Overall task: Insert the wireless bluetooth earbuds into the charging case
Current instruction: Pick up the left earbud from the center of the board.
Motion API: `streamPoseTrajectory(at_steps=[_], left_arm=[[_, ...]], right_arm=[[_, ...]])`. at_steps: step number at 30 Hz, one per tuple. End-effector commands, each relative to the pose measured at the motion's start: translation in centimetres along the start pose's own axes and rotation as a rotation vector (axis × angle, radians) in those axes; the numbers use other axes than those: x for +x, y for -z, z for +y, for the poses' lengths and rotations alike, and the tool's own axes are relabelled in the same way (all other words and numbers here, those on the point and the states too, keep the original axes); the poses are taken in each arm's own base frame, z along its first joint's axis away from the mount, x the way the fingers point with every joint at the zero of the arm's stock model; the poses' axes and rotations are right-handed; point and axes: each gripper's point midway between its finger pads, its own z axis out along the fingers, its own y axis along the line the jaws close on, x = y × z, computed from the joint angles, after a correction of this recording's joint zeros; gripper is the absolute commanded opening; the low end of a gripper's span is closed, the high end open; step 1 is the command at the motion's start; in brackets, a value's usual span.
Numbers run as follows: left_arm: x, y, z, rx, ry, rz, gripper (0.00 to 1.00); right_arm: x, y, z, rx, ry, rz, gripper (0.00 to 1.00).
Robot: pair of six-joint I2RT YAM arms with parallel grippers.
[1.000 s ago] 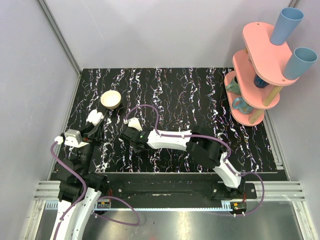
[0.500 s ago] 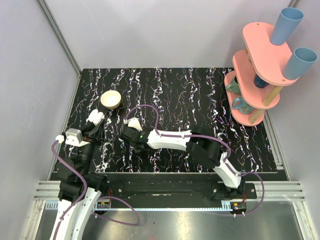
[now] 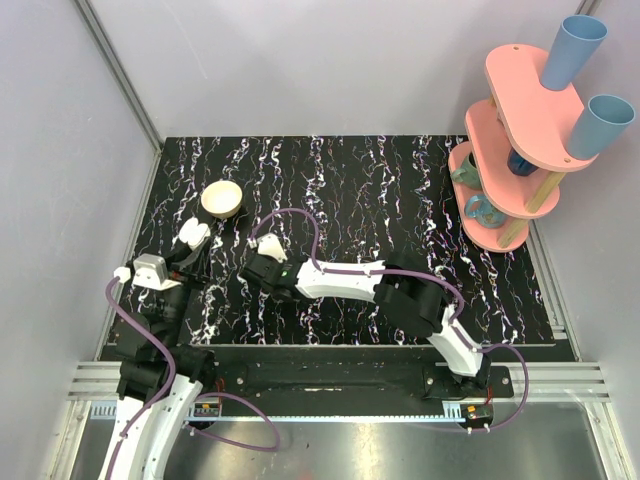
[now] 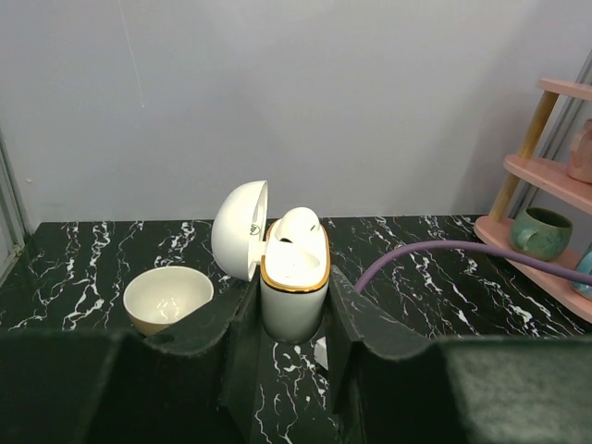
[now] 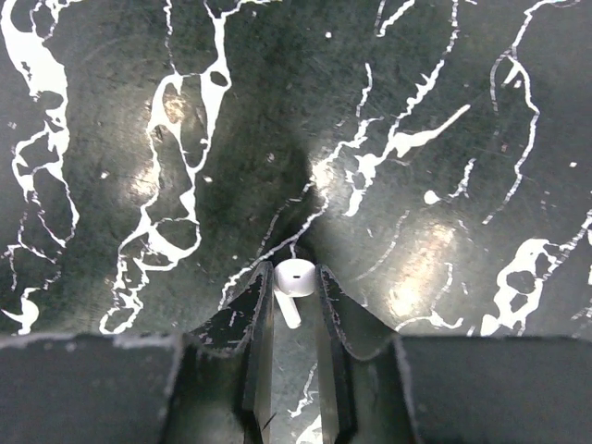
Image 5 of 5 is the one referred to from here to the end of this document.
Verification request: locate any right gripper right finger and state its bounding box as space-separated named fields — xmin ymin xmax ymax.
xmin=315 ymin=265 xmax=591 ymax=443

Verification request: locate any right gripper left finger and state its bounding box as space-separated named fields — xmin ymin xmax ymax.
xmin=1 ymin=262 xmax=274 ymax=443

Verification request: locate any white earbud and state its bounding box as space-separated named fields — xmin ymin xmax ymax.
xmin=274 ymin=258 xmax=315 ymax=329

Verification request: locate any black marble mat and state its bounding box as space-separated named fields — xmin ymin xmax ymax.
xmin=1 ymin=1 xmax=591 ymax=443

